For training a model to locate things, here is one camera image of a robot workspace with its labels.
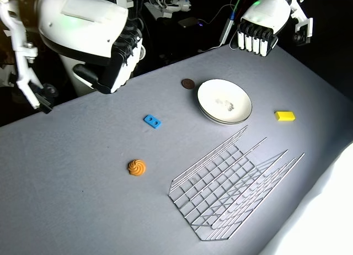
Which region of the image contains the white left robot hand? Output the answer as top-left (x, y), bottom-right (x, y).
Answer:
top-left (236, 0), bottom-right (292, 58)

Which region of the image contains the white plate with stained centre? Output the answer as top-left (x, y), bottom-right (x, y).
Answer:
top-left (197, 78), bottom-right (253, 124)

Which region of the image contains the grey cable adapter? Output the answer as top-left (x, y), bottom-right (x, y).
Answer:
top-left (198, 17), bottom-right (236, 53)

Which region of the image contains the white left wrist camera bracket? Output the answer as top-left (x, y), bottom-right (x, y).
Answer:
top-left (289, 0), bottom-right (314, 46)

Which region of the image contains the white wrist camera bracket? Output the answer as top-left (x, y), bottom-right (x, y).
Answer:
top-left (0, 0), bottom-right (53, 114)
top-left (289, 0), bottom-right (314, 46)

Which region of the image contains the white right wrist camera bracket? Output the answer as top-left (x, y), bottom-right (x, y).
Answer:
top-left (0, 0), bottom-right (53, 114)

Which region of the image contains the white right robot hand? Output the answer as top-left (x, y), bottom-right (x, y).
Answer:
top-left (37, 0), bottom-right (144, 94)

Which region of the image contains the yellow rectangular block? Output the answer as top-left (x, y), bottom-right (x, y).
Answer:
top-left (274, 110), bottom-right (296, 122)

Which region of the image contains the silver wire dish rack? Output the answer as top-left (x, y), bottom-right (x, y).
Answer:
top-left (167, 125), bottom-right (306, 241)

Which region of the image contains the blue block with two holes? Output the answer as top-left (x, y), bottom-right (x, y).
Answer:
top-left (143, 114), bottom-right (162, 129)

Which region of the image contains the white robot part on bench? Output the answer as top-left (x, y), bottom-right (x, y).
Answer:
top-left (145, 0), bottom-right (192, 19)

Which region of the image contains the plain white plate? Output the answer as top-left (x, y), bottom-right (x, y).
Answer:
top-left (199, 104), bottom-right (250, 126)

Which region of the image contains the orange swirl cookie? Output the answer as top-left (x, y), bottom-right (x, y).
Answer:
top-left (127, 159), bottom-right (147, 177)

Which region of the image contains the grey power bank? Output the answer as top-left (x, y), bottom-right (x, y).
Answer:
top-left (178, 17), bottom-right (200, 29)

